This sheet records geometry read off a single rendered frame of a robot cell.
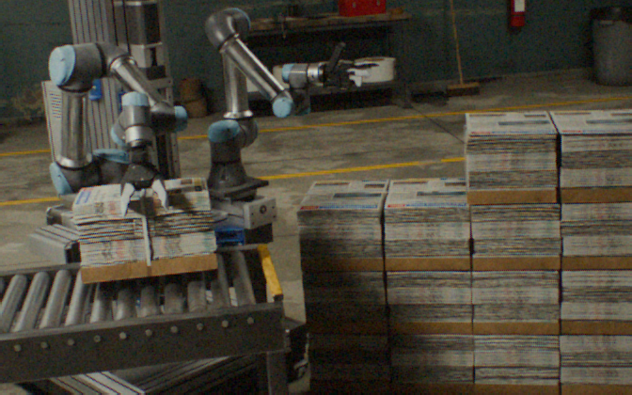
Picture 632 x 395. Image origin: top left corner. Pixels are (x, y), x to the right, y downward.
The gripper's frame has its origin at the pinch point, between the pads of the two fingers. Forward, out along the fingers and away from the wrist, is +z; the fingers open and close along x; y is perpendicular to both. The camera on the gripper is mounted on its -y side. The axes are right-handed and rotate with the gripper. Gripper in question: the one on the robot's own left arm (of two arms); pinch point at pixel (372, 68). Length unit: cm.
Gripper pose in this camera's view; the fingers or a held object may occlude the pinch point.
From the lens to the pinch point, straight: 353.1
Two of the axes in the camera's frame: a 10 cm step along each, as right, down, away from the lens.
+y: 1.1, 9.2, 3.8
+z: 9.4, 0.4, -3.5
